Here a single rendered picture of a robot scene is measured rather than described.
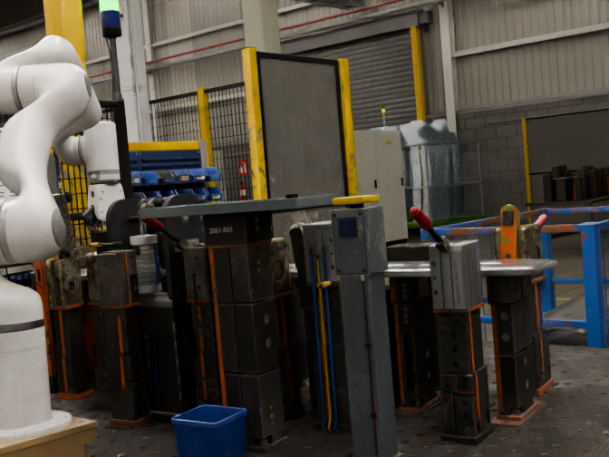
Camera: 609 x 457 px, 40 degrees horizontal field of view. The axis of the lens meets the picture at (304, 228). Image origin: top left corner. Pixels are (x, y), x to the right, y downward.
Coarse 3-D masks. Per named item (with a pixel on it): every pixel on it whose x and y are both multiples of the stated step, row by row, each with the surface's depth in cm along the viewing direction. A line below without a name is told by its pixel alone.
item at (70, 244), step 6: (66, 192) 211; (54, 198) 208; (60, 198) 207; (66, 198) 211; (60, 204) 207; (66, 204) 209; (60, 210) 208; (66, 210) 209; (66, 216) 209; (66, 222) 209; (66, 228) 208; (66, 234) 209; (72, 234) 210; (66, 240) 209; (72, 240) 210; (66, 246) 212; (72, 246) 210; (66, 258) 212
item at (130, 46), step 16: (128, 0) 662; (128, 16) 664; (128, 32) 664; (128, 48) 664; (128, 64) 666; (144, 64) 675; (128, 80) 668; (144, 80) 675; (128, 96) 670; (144, 96) 674; (128, 112) 672; (144, 112) 674; (128, 128) 673; (144, 128) 673
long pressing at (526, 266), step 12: (396, 264) 179; (408, 264) 177; (420, 264) 175; (480, 264) 168; (492, 264) 166; (504, 264) 162; (516, 264) 161; (528, 264) 159; (540, 264) 159; (552, 264) 161; (84, 276) 214; (384, 276) 168; (396, 276) 166; (408, 276) 165; (420, 276) 163; (492, 276) 155; (504, 276) 154
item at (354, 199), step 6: (336, 198) 141; (342, 198) 140; (348, 198) 139; (354, 198) 139; (360, 198) 138; (366, 198) 139; (372, 198) 141; (378, 198) 143; (336, 204) 141; (342, 204) 140; (348, 204) 140; (354, 204) 141; (360, 204) 141
